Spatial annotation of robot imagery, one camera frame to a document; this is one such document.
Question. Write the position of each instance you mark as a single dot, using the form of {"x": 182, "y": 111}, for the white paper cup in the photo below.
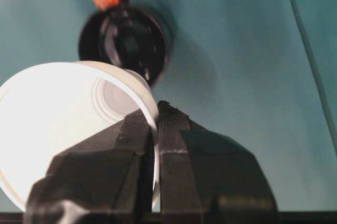
{"x": 47, "y": 108}

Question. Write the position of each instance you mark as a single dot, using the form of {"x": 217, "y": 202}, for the blue-green table cloth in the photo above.
{"x": 237, "y": 50}

